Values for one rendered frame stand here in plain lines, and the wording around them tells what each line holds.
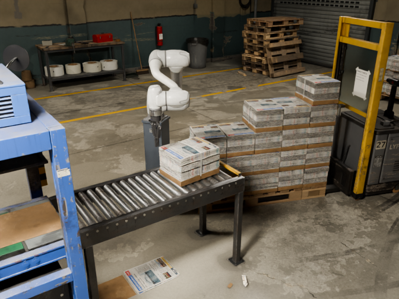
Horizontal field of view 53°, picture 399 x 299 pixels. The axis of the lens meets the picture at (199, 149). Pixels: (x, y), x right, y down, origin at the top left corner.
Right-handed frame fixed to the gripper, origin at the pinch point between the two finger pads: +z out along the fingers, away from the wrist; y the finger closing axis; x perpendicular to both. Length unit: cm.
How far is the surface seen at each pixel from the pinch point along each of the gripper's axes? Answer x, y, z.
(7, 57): 81, 42, -62
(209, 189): -26, -30, 34
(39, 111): 79, -16, -42
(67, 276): 86, -50, 45
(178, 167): -10.5, -11.9, 18.6
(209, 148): -39.1, -10.3, 10.4
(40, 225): 88, -8, 33
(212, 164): -40.8, -12.9, 23.3
